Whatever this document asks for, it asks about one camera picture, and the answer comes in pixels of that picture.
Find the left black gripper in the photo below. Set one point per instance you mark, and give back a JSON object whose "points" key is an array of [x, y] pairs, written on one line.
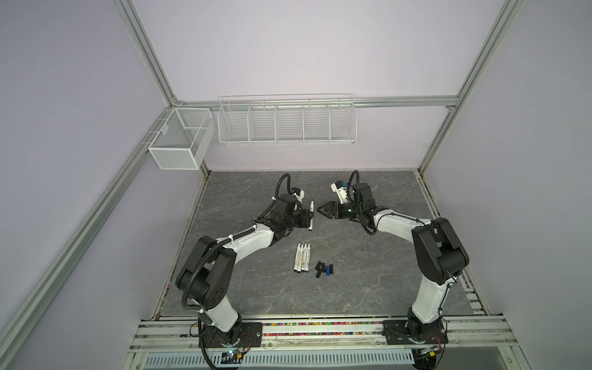
{"points": [[306, 216]]}

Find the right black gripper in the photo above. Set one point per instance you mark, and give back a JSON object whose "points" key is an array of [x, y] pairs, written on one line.
{"points": [[331, 205]]}

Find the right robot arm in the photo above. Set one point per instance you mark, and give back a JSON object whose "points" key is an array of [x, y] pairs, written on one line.
{"points": [[440, 254]]}

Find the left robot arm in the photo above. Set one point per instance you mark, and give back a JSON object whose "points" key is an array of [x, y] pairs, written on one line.
{"points": [[206, 275]]}

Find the white marker pen blue tip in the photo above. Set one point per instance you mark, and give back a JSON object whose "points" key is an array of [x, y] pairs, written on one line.
{"points": [[308, 257]]}

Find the white mesh box basket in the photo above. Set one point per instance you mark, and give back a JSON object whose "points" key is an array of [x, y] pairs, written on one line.
{"points": [[183, 139]]}

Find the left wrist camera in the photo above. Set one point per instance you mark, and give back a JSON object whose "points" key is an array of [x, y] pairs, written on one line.
{"points": [[298, 193]]}

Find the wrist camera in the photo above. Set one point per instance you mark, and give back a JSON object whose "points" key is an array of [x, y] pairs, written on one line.
{"points": [[340, 189], [298, 193]]}

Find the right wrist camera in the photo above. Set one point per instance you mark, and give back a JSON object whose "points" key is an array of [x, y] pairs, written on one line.
{"points": [[340, 189]]}

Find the white wire wall basket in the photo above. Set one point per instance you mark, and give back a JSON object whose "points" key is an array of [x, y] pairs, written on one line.
{"points": [[287, 119]]}

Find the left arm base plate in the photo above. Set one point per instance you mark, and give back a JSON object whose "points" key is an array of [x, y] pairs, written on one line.
{"points": [[242, 334]]}

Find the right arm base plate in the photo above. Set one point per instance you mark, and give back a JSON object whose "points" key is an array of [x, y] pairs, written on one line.
{"points": [[405, 332]]}

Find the white vented cable duct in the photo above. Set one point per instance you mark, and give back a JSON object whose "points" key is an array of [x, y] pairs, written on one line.
{"points": [[286, 359]]}

